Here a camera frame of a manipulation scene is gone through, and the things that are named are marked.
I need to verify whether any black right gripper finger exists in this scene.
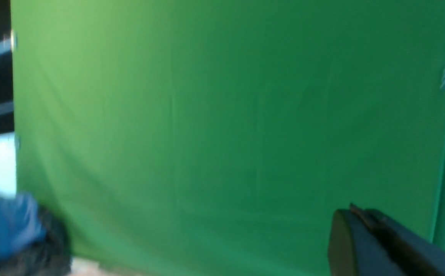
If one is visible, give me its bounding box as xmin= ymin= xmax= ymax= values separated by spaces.
xmin=328 ymin=204 xmax=445 ymax=276

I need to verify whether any green backdrop cloth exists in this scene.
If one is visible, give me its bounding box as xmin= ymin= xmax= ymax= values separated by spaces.
xmin=11 ymin=0 xmax=445 ymax=276

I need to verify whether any dark gray crumpled garment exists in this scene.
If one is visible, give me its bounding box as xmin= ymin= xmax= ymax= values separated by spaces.
xmin=0 ymin=205 xmax=72 ymax=276

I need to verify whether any blue crumpled garment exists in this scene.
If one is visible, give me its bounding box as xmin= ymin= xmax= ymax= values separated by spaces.
xmin=0 ymin=193 xmax=46 ymax=259

